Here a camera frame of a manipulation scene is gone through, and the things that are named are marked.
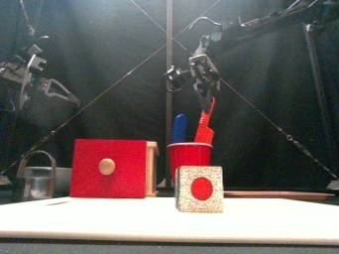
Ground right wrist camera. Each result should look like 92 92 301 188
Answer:
164 64 192 93

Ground slanted metal stand leg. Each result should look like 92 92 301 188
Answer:
303 23 335 170

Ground toy sushi roll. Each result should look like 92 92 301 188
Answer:
174 165 225 213

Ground blue toy utensil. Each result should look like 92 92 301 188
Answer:
170 113 189 144

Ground vertical metal frame pole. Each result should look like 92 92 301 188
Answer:
165 0 174 190

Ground red wooden drawer box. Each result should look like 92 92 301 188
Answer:
69 138 160 199

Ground white cutting board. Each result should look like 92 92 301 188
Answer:
0 196 339 246

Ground diagonal frame brace wire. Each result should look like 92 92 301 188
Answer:
0 0 224 176
126 0 339 182

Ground red plastic cup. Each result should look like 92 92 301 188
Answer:
166 142 215 187

